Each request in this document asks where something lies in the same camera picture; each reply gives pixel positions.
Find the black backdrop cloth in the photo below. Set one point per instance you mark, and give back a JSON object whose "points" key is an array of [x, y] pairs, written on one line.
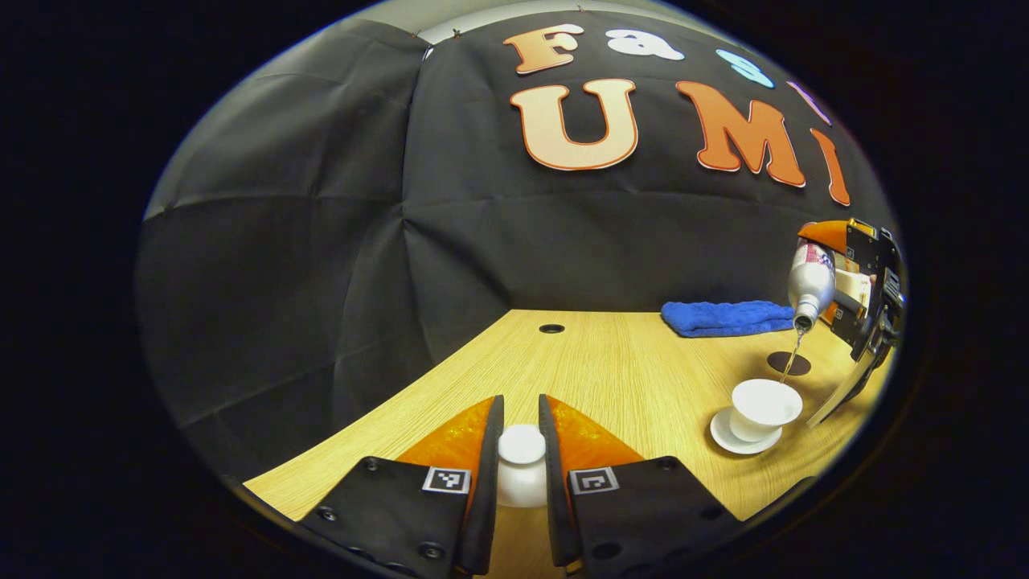
{"points": [[321, 241]]}

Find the white teacup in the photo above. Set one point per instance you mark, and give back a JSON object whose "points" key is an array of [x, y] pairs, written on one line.
{"points": [[764, 406]]}

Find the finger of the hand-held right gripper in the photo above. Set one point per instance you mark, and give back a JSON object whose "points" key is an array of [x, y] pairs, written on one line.
{"points": [[828, 233], [844, 386]]}

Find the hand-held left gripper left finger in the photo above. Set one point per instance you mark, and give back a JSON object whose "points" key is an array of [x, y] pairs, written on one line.
{"points": [[490, 482]]}

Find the dark round coaster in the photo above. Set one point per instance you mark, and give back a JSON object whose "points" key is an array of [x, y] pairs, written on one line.
{"points": [[792, 366]]}

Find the white saucer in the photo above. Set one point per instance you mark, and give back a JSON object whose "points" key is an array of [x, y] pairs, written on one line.
{"points": [[727, 438]]}

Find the silver water bottle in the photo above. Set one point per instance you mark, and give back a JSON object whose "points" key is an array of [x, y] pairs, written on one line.
{"points": [[810, 281]]}

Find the white teacup lid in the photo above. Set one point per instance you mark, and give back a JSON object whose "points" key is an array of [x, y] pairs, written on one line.
{"points": [[522, 458]]}

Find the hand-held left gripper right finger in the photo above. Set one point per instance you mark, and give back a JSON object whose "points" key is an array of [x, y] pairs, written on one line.
{"points": [[551, 498]]}

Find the blue towel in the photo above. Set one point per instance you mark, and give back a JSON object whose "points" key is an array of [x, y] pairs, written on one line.
{"points": [[723, 318]]}

